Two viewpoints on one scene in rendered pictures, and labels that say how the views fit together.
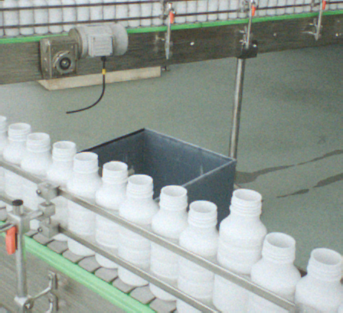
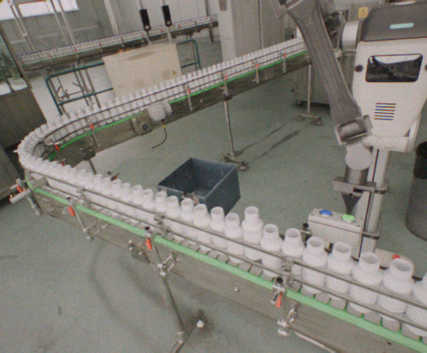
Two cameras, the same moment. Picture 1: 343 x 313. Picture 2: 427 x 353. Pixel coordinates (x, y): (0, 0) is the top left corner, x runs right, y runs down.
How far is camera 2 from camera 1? 0.18 m
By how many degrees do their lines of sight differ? 10
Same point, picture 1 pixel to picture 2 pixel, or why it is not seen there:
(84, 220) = (178, 226)
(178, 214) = (221, 220)
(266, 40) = (234, 89)
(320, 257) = (290, 232)
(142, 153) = (192, 168)
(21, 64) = (125, 132)
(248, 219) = (254, 221)
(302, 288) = (284, 247)
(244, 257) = (255, 237)
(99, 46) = (158, 115)
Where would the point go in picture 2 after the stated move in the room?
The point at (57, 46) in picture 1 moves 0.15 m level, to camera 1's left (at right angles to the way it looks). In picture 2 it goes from (138, 120) to (120, 123)
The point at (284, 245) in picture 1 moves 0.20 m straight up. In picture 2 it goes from (272, 228) to (269, 166)
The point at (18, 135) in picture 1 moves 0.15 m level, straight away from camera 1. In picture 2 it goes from (137, 192) to (132, 174)
